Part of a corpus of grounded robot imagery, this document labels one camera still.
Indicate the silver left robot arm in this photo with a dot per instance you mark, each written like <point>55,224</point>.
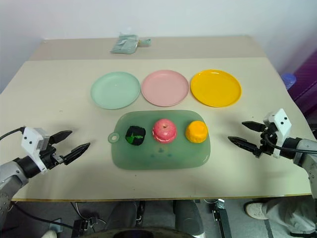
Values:
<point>12,173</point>

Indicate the dark green toy fruit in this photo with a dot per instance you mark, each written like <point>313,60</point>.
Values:
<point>135,135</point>

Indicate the black table leg bracket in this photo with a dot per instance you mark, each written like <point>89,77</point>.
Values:
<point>220,215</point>

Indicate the green translucent cutting board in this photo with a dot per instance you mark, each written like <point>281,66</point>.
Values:
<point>163,156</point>

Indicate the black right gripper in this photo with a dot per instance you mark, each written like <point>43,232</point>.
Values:
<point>266,141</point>

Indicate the purple container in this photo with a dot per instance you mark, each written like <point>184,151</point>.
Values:
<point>305,84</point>

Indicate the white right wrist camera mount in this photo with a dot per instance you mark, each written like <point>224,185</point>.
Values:
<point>281,126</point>

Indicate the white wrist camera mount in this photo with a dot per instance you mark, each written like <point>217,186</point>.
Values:
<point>31,141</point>
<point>281,126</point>

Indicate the orange toy fruit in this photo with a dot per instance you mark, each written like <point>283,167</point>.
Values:
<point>196,131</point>

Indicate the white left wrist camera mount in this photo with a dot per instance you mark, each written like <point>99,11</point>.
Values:
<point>31,141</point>

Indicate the person's grey trouser leg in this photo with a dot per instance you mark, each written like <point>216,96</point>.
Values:
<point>289,215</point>

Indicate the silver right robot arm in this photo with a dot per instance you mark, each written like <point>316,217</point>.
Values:
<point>303,156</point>

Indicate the yellow plate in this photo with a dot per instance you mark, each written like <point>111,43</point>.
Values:
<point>216,88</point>

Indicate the pink toy apple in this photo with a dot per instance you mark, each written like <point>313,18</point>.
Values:
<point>164,131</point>

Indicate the person's white shoe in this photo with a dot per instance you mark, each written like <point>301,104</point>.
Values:
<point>256,210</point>

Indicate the black box on floor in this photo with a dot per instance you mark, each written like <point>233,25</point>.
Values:
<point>83,226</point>

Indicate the mint green plate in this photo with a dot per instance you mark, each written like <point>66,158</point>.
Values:
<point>115,90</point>

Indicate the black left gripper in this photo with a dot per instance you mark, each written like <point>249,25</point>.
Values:
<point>50,156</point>

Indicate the pink plate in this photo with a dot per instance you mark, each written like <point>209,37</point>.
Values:
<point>165,88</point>

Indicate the grey-green packaged cloth bag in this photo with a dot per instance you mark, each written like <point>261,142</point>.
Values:
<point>123,45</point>

